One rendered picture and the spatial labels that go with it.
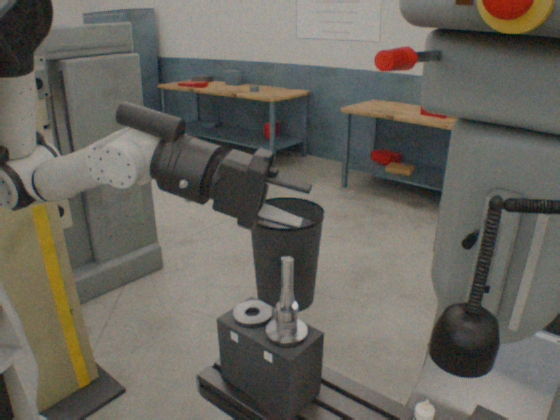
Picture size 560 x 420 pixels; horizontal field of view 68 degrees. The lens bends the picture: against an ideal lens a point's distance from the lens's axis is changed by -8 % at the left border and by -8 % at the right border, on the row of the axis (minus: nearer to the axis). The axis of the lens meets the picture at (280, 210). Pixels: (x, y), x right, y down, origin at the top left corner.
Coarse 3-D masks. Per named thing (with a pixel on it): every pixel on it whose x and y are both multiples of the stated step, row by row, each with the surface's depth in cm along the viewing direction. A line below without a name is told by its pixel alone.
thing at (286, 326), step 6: (276, 312) 92; (276, 318) 93; (282, 318) 91; (288, 318) 91; (294, 318) 91; (276, 324) 93; (282, 324) 91; (288, 324) 91; (294, 324) 92; (276, 330) 94; (282, 330) 92; (288, 330) 92; (294, 330) 93; (288, 336) 93
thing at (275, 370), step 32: (224, 320) 100; (256, 320) 98; (224, 352) 103; (256, 352) 94; (288, 352) 90; (320, 352) 97; (256, 384) 98; (288, 384) 91; (320, 384) 102; (288, 416) 94
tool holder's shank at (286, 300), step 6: (282, 258) 88; (288, 258) 88; (282, 264) 88; (288, 264) 87; (282, 270) 88; (288, 270) 87; (282, 276) 89; (288, 276) 88; (282, 282) 89; (288, 282) 88; (282, 288) 90; (288, 288) 89; (282, 294) 90; (288, 294) 90; (282, 300) 90; (288, 300) 90; (282, 306) 91; (288, 306) 91
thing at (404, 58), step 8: (392, 48) 39; (400, 48) 40; (408, 48) 41; (376, 56) 39; (384, 56) 38; (392, 56) 38; (400, 56) 39; (408, 56) 40; (416, 56) 41; (424, 56) 44; (432, 56) 46; (440, 56) 48; (376, 64) 39; (384, 64) 38; (392, 64) 38; (400, 64) 39; (408, 64) 40
